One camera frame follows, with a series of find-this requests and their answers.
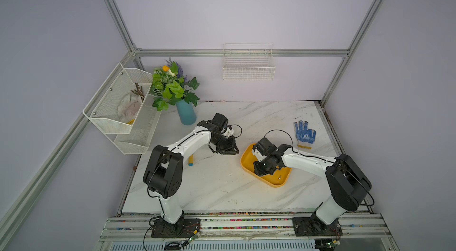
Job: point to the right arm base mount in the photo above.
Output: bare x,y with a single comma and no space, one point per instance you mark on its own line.
313,226

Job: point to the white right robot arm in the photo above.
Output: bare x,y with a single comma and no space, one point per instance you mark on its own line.
348,184

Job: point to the brown twigs in shelf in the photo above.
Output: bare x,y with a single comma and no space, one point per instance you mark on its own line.
138,91

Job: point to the white wire wall basket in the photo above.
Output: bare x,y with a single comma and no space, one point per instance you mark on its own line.
248,62

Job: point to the white mesh wall shelf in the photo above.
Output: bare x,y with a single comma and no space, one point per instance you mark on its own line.
102,111

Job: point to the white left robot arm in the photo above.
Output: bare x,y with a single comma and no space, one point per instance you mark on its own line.
164,171

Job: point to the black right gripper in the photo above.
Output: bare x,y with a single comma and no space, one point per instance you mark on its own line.
259,171

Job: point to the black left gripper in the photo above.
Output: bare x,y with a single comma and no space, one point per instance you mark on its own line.
230,148

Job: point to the yellow plastic storage box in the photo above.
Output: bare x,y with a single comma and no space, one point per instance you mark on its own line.
278,179

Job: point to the teal vase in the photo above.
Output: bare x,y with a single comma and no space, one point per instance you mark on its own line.
186,112

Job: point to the white cloth in shelf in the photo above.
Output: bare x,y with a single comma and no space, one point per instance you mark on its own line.
128,108

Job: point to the green yellow brush tool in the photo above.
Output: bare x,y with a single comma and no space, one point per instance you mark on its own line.
191,160

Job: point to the blue dotted work glove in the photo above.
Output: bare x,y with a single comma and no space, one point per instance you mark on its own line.
304,134

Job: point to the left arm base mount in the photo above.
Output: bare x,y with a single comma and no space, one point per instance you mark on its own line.
176,228

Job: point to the green artificial plant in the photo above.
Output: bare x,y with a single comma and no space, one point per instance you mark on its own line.
170,86

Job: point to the aluminium rail platform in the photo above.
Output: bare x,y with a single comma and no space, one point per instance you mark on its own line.
247,231

